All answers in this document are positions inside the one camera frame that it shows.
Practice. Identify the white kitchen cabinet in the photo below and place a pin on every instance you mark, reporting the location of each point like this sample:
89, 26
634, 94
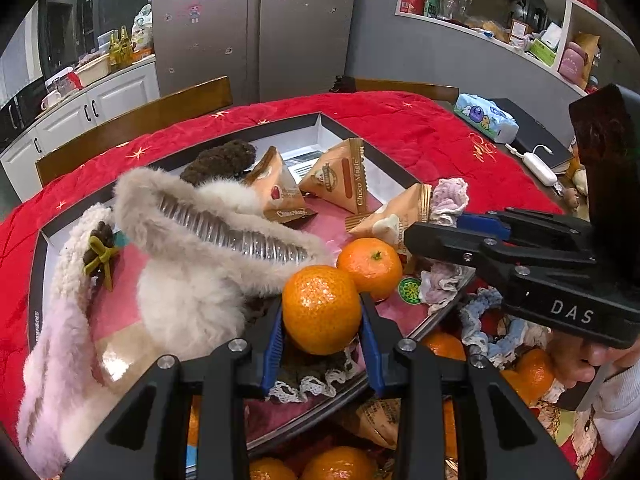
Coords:
75, 125

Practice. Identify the dark shallow cardboard box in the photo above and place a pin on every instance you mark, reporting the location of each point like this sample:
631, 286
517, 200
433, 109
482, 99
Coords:
327, 132

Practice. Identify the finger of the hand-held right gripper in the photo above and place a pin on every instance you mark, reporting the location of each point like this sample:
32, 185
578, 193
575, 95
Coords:
485, 222
450, 245

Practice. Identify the orange tangerine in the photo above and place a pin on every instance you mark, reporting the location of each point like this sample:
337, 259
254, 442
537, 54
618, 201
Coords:
370, 267
320, 310

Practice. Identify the white wall shelf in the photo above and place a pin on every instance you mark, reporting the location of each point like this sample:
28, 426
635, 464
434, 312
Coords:
500, 35

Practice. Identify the green box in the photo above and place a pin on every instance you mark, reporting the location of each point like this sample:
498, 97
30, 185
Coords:
542, 51

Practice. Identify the dark window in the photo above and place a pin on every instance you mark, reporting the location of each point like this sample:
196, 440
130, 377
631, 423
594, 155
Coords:
75, 10

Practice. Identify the white plastic bag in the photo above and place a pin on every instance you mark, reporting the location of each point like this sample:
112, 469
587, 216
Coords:
142, 27

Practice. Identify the white mug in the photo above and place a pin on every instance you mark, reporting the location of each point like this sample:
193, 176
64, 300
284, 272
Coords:
50, 101

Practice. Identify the green round sticker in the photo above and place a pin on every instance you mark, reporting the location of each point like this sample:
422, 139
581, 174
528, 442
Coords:
410, 290

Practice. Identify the white charger box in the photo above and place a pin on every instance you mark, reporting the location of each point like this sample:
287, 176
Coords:
540, 167

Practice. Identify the small brown figurine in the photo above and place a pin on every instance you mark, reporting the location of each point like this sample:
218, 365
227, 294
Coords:
570, 194

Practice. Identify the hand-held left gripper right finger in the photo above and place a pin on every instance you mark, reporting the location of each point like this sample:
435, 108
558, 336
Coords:
372, 355

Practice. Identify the yellow glass bottle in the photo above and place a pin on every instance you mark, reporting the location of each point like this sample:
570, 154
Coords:
115, 50
125, 45

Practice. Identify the beige fluffy hair claw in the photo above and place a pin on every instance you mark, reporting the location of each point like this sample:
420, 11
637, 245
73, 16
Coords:
150, 195

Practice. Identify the clear glass bottle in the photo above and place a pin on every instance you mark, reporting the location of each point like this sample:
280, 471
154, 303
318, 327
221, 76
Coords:
450, 2

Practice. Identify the pile of tangerines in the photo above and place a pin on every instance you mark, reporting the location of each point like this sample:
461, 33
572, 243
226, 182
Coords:
340, 465

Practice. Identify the dark lace-trimmed scrunchie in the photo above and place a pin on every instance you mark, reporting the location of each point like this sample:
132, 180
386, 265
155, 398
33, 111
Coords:
310, 375

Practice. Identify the blue tissue pack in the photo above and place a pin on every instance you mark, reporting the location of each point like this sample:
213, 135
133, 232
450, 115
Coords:
485, 117

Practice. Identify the white basin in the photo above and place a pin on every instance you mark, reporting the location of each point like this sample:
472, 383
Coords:
92, 70

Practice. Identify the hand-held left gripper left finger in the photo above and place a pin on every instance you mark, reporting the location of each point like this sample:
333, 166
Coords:
272, 350

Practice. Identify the silver refrigerator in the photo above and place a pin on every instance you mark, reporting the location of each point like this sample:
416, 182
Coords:
250, 25

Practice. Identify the white pink crochet scrunchie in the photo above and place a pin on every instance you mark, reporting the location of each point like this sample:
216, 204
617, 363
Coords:
450, 195

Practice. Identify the black notebook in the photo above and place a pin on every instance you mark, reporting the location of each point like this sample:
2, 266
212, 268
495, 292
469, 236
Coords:
540, 137

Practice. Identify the person's right forearm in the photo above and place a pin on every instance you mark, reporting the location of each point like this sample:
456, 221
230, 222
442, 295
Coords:
620, 410

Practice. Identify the red printed blanket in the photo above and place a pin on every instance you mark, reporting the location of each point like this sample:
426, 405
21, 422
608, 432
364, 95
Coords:
400, 125

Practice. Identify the white fluffy hair claw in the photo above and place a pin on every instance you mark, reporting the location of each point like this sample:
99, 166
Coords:
185, 310

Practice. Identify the pink pouch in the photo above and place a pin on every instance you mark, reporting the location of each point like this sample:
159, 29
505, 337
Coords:
572, 62

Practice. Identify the blue crochet scrunchie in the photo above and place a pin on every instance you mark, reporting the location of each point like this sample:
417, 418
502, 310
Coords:
477, 305

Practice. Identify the person's right hand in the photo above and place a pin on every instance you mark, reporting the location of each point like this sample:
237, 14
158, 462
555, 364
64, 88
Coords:
567, 360

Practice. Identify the brown fluffy hair clip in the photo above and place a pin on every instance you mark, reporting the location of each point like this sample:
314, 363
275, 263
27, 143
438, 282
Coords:
220, 157

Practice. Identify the triangular brown snack packet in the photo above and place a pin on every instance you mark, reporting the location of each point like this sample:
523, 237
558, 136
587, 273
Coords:
400, 215
280, 195
340, 175
375, 420

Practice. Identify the wooden chair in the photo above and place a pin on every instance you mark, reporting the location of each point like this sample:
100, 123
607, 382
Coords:
135, 125
405, 90

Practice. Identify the pink fluffy hair claw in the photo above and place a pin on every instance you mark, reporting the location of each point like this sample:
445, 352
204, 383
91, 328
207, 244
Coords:
45, 400

